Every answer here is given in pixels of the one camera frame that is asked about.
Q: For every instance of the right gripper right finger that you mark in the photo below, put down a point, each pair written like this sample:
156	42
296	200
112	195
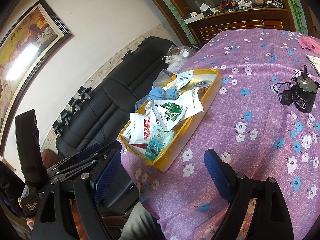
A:
222	175

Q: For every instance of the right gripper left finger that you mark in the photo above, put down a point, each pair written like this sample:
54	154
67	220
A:
104	174

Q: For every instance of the white red-text pouch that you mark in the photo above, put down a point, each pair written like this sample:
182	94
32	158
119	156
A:
141	128

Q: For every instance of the blue knitted sock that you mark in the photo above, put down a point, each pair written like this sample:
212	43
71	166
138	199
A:
158	93

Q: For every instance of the black leather sofa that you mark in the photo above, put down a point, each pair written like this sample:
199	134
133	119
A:
102	117

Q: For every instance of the purple floral tablecloth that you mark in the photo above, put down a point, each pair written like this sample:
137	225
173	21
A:
248	128

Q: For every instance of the teal cartoon packet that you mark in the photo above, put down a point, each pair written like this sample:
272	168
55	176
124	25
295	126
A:
158	141

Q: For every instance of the yellow taped foam tray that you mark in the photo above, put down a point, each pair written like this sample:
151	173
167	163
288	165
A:
197	96

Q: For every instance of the green white snack pouch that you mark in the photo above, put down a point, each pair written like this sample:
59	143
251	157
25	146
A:
168	113

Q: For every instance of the white label sheet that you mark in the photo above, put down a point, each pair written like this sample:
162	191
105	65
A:
183	78

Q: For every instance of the clear plastic bag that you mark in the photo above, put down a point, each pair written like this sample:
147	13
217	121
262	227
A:
175	59

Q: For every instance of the framed painting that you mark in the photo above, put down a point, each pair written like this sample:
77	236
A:
36	36

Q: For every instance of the white paper manual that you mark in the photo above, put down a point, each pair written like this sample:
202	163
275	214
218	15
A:
315	61

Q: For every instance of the pink cloth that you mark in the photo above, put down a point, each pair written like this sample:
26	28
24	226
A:
308	43

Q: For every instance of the wooden cabinet with clutter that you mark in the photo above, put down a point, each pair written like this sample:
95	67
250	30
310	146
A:
196	21

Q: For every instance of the electric motor with cable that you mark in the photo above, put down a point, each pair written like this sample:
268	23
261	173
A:
300	90

